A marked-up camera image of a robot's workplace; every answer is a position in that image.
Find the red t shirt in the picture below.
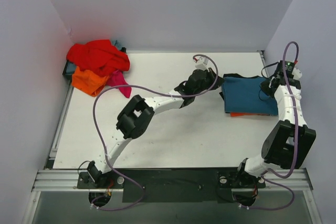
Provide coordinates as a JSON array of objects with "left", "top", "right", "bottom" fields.
[{"left": 66, "top": 39, "right": 130, "bottom": 77}]

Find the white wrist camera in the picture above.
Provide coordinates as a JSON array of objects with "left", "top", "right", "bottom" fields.
[
  {"left": 193, "top": 56, "right": 208, "bottom": 70},
  {"left": 292, "top": 67, "right": 302, "bottom": 80}
]

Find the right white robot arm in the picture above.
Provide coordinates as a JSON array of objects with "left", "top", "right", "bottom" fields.
[{"left": 234, "top": 60, "right": 316, "bottom": 187}]

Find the light blue t shirt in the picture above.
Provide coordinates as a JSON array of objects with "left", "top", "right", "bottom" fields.
[{"left": 111, "top": 40, "right": 123, "bottom": 50}]

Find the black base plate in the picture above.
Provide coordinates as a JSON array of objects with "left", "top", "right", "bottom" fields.
[{"left": 76, "top": 167, "right": 266, "bottom": 204}]

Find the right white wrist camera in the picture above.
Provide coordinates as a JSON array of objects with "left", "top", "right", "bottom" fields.
[{"left": 292, "top": 67, "right": 302, "bottom": 80}]

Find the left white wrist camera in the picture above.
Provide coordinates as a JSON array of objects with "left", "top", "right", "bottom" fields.
[{"left": 193, "top": 56, "right": 208, "bottom": 70}]

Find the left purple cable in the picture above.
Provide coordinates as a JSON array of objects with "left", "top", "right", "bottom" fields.
[{"left": 90, "top": 54, "right": 219, "bottom": 211}]

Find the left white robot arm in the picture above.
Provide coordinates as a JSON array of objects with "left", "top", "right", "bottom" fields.
[{"left": 87, "top": 68, "right": 224, "bottom": 188}]

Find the orange crumpled t shirt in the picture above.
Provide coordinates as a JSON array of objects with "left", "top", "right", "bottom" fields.
[{"left": 71, "top": 67, "right": 110, "bottom": 97}]

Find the folded black t shirt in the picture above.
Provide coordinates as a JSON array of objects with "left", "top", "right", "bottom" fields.
[{"left": 218, "top": 72, "right": 280, "bottom": 117}]

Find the folded orange t shirt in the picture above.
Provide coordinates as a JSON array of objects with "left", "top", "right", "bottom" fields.
[{"left": 229, "top": 112, "right": 272, "bottom": 117}]

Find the pink t shirt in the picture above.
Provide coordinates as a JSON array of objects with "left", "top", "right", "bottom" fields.
[{"left": 106, "top": 70, "right": 132, "bottom": 98}]

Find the teal blue t shirt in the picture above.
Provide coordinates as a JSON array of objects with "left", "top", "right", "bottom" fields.
[{"left": 222, "top": 76, "right": 279, "bottom": 116}]

